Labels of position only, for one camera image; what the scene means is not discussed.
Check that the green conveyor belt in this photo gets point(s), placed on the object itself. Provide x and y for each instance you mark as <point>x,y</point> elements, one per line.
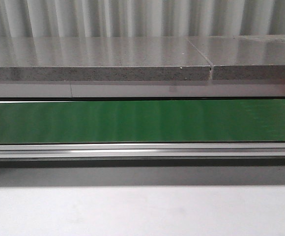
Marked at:
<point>150,121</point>

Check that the grey stone counter slab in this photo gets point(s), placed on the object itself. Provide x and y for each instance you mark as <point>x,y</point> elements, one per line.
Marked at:
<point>126,59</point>

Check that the grey right counter slab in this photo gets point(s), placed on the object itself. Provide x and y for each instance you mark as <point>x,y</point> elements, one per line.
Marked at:
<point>243,57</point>

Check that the grey pleated curtain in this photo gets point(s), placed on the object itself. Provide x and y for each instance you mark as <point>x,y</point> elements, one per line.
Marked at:
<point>111,18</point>

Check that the aluminium conveyor frame rail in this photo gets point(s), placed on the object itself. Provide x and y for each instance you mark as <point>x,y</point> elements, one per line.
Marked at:
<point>142,151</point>

